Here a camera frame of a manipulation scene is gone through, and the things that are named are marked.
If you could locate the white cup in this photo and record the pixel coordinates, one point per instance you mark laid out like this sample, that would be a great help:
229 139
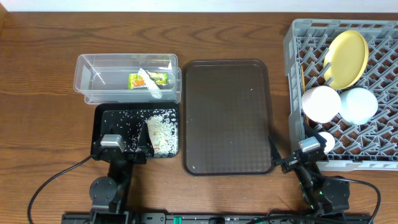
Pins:
330 141

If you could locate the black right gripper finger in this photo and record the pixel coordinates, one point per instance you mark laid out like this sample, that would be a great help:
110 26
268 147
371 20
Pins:
276 158
312 133

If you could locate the white napkin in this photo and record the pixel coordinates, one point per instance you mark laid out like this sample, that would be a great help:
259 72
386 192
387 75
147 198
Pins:
150 84

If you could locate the green orange snack wrapper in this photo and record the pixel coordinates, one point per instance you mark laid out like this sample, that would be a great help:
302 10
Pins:
136 80

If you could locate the yellow plate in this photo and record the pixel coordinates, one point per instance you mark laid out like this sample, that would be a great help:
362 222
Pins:
347 58

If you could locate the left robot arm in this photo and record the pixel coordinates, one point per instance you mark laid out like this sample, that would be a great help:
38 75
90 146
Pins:
109 194

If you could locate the grey dishwasher rack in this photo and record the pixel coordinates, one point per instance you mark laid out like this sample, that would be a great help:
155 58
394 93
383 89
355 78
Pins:
370 146

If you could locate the white lilac bowl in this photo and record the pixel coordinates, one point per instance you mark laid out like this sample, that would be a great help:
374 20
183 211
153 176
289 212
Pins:
321 104

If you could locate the dark brown serving tray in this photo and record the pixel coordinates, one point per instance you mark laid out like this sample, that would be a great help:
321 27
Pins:
228 119

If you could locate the blue bowl with rice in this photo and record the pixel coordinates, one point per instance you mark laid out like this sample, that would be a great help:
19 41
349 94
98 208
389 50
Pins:
358 105

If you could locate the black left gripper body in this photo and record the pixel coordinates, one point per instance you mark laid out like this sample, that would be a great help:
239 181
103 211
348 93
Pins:
122 156

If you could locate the black plastic bin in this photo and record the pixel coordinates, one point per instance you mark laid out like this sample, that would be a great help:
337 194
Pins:
97 136

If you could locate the clear plastic bin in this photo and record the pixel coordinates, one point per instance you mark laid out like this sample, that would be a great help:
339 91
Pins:
103 78

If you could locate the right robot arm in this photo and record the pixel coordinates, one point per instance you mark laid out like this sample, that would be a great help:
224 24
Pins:
325 195

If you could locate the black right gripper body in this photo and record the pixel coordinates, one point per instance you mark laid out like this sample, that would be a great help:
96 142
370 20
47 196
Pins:
291 164

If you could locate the pile of rice scraps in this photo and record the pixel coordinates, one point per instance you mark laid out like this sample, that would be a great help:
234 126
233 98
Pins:
162 126

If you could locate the black equipment rail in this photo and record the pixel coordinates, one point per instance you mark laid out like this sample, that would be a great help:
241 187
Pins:
163 218

